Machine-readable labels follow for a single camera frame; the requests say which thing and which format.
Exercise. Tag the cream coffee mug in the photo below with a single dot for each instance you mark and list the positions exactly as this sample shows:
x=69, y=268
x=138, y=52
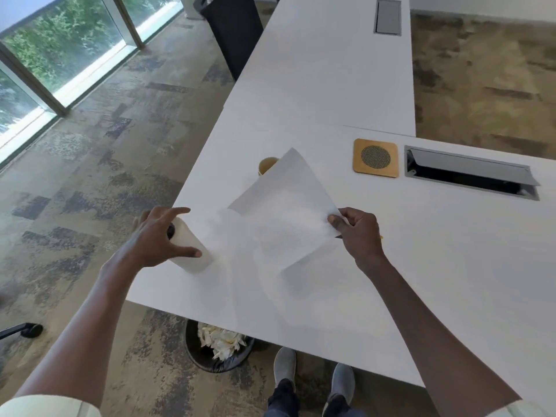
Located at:
x=266, y=165

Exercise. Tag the black wheeled chair base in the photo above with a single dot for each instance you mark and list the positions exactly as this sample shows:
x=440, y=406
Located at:
x=30, y=330

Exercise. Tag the person's right shirt sleeve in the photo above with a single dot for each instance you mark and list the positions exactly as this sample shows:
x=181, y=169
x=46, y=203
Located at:
x=517, y=410

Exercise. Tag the dark blue jeans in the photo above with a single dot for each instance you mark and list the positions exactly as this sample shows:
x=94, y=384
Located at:
x=282, y=403

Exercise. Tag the large white table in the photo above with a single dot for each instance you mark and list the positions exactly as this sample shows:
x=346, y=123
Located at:
x=434, y=256

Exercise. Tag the person's grey shoe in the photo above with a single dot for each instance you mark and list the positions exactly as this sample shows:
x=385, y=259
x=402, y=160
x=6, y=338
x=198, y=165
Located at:
x=343, y=382
x=285, y=364

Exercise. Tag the person's shirt sleeve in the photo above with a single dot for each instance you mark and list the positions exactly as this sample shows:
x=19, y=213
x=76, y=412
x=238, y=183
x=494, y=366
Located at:
x=43, y=408
x=517, y=410

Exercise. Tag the black mesh office chair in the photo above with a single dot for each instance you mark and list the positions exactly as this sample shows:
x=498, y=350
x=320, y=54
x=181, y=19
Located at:
x=234, y=34

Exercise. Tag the white paper towel sheet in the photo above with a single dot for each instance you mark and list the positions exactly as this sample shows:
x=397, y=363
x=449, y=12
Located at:
x=286, y=204

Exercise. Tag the person's left forearm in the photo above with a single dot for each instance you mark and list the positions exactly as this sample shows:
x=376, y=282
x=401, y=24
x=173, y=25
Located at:
x=78, y=334

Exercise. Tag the white paper towel roll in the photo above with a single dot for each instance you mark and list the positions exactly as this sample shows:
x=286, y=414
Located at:
x=191, y=264

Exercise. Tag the person's left shirt sleeve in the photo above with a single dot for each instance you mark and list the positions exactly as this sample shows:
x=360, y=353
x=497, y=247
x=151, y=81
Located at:
x=43, y=408

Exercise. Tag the square wooden coaster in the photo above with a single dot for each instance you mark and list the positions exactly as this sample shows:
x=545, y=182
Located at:
x=358, y=171

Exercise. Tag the person's right forearm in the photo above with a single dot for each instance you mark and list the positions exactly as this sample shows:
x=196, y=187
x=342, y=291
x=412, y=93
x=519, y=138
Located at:
x=434, y=343

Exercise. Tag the black waste bin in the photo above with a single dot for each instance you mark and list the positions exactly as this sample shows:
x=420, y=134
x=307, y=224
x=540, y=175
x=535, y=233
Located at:
x=193, y=356

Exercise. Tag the person's right hand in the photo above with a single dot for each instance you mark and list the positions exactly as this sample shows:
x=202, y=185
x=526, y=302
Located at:
x=362, y=234

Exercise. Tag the narrow white table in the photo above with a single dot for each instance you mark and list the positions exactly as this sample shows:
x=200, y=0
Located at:
x=326, y=60

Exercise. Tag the person's right grey shoe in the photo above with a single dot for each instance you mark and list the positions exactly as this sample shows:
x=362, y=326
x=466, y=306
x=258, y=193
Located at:
x=343, y=382

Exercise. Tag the glass window wall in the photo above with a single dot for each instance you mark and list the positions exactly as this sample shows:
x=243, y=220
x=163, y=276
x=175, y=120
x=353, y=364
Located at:
x=52, y=52

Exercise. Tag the crumpled white papers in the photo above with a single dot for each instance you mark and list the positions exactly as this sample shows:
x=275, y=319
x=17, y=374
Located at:
x=221, y=340

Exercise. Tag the person's left hand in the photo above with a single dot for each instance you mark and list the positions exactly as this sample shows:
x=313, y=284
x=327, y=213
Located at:
x=147, y=243

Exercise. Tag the person's left grey shoe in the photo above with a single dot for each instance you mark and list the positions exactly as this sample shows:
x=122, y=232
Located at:
x=285, y=364

